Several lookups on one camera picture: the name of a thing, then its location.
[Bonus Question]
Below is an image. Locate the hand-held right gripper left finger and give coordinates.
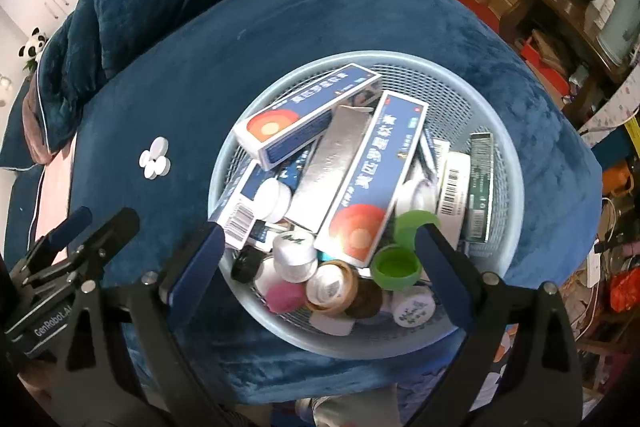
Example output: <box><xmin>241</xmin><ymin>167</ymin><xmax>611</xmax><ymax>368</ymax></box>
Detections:
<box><xmin>52</xmin><ymin>222</ymin><xmax>236</xmax><ymax>427</ymax></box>

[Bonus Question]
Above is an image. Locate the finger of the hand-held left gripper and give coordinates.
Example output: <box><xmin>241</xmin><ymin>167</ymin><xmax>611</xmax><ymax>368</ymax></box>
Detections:
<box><xmin>26</xmin><ymin>206</ymin><xmax>93</xmax><ymax>268</ymax></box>
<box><xmin>22</xmin><ymin>207</ymin><xmax>141</xmax><ymax>290</ymax></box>

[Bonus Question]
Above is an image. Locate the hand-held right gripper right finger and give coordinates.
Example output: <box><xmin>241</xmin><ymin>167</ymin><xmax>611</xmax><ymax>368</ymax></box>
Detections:
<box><xmin>412</xmin><ymin>223</ymin><xmax>586</xmax><ymax>427</ymax></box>

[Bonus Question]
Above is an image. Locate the light blue mesh basket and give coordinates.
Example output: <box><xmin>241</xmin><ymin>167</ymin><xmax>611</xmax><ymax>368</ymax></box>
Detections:
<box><xmin>207</xmin><ymin>51</ymin><xmax>526</xmax><ymax>358</ymax></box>

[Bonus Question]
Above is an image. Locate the white jar with black print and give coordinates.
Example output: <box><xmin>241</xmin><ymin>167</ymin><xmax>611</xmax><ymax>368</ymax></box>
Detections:
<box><xmin>390</xmin><ymin>287</ymin><xmax>435</xmax><ymax>328</ymax></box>

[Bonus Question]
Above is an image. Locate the black bottle cap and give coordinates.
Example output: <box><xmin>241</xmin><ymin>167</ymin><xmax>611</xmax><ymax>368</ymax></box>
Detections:
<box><xmin>231</xmin><ymin>249</ymin><xmax>264</xmax><ymax>284</ymax></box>

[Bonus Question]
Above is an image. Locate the green flip cap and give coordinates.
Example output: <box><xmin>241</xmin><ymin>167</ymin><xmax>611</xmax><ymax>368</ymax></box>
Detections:
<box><xmin>370</xmin><ymin>244</ymin><xmax>421</xmax><ymax>291</ymax></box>

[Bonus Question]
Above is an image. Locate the green bottle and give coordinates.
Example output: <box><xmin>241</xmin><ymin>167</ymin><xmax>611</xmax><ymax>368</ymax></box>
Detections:
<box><xmin>392</xmin><ymin>212</ymin><xmax>441</xmax><ymax>253</ymax></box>

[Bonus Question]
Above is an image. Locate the blue white barcode box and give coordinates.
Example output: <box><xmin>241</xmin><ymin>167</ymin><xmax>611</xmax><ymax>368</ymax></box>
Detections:
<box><xmin>209</xmin><ymin>159</ymin><xmax>271</xmax><ymax>250</ymax></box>

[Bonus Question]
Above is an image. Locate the dark brown jar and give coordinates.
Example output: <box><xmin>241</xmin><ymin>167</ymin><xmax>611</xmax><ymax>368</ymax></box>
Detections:
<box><xmin>350</xmin><ymin>279</ymin><xmax>384</xmax><ymax>320</ymax></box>

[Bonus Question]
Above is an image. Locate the pink round cap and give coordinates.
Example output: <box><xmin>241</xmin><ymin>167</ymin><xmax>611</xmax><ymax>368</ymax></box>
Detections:
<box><xmin>265</xmin><ymin>281</ymin><xmax>308</xmax><ymax>314</ymax></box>

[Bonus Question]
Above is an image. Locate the dark green box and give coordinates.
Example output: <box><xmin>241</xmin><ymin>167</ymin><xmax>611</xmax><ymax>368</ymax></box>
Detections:
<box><xmin>460</xmin><ymin>132</ymin><xmax>496</xmax><ymax>243</ymax></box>

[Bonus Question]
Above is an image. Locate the silver capped white jar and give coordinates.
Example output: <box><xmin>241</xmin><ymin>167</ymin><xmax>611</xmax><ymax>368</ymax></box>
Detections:
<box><xmin>272</xmin><ymin>231</ymin><xmax>319</xmax><ymax>284</ymax></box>

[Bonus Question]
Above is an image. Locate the brown jar with white label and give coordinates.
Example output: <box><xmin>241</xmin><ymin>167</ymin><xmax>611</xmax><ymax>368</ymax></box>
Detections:
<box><xmin>305</xmin><ymin>259</ymin><xmax>360</xmax><ymax>315</ymax></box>

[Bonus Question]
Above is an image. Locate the pink pillow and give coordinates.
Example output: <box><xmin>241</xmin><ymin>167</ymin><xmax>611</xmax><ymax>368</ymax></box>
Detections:
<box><xmin>22</xmin><ymin>74</ymin><xmax>57</xmax><ymax>154</ymax></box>

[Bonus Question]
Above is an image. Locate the blue white ointment box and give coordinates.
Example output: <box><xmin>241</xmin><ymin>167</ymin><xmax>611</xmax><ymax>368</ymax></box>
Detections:
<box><xmin>234</xmin><ymin>63</ymin><xmax>383</xmax><ymax>172</ymax></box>
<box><xmin>314</xmin><ymin>91</ymin><xmax>430</xmax><ymax>268</ymax></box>

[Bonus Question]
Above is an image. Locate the small white flat box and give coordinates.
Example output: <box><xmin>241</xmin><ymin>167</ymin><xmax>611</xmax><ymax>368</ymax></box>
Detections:
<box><xmin>310</xmin><ymin>312</ymin><xmax>356</xmax><ymax>337</ymax></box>

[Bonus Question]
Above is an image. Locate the white power strip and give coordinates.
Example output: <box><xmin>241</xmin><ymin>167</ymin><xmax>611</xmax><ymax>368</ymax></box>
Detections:
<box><xmin>585</xmin><ymin>247</ymin><xmax>604</xmax><ymax>289</ymax></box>

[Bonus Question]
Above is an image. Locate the blue velvet bed cover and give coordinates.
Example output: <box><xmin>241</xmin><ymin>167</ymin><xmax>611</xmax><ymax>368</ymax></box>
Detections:
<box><xmin>65</xmin><ymin>0</ymin><xmax>603</xmax><ymax>408</ymax></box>

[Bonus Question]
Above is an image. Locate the silver cardboard box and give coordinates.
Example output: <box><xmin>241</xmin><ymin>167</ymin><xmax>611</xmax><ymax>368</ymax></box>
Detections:
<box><xmin>285</xmin><ymin>104</ymin><xmax>373</xmax><ymax>235</ymax></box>

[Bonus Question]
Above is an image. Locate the red plastic bag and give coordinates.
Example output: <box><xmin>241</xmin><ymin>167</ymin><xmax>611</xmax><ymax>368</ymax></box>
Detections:
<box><xmin>607</xmin><ymin>267</ymin><xmax>640</xmax><ymax>314</ymax></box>

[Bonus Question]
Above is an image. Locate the panda plush toy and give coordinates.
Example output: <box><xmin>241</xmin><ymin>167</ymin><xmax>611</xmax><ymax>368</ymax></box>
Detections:
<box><xmin>19</xmin><ymin>27</ymin><xmax>49</xmax><ymax>64</ymax></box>

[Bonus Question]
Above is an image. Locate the orange container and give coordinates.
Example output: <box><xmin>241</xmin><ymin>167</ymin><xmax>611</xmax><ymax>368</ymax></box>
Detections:
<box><xmin>601</xmin><ymin>161</ymin><xmax>632</xmax><ymax>196</ymax></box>

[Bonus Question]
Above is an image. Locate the pale green thermos jug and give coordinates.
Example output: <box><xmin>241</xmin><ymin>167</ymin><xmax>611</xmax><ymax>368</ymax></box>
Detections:
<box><xmin>595</xmin><ymin>0</ymin><xmax>640</xmax><ymax>68</ymax></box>

